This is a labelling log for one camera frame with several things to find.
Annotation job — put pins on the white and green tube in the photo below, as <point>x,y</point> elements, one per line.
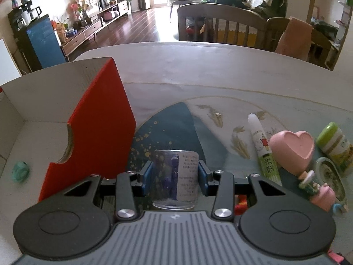
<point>262,146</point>

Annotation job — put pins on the clear glass jar with label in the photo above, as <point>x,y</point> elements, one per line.
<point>171,182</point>

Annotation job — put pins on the wooden media cabinet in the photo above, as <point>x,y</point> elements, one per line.
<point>88,30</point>

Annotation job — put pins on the cluttered shelf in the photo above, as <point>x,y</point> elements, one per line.
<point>324,29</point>

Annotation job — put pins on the pink cloth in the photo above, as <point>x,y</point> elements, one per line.
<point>293,38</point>

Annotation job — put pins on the pink flower bouquet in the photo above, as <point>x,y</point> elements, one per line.
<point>77,8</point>

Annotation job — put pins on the pink heart-shaped dish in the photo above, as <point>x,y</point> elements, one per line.
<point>289,154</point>

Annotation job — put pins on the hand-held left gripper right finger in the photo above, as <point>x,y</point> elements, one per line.
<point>203,178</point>

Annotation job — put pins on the yellow and white seat cushion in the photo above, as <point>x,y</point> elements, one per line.
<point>234,34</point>

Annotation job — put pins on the green-lidded bottle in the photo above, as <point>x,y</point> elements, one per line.
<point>335,143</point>

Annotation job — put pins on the red and white cardboard box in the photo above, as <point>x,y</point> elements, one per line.
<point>104,132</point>

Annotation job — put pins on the small teal toy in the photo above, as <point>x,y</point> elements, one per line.
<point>19,171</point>

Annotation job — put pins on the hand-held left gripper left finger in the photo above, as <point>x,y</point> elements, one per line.
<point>147,176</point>

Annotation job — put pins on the black coffee maker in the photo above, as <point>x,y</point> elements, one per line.
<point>23,15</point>

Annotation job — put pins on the white cabinet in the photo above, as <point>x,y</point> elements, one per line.
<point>7,60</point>

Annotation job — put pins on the pink item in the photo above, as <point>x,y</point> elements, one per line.
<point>336,257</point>

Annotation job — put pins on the small red-orange toy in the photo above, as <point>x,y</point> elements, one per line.
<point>241,205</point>

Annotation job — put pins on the blue-fronted cabinet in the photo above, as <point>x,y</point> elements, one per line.
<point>44,41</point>

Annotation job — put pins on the pink toy figure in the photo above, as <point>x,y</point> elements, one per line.
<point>325,196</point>

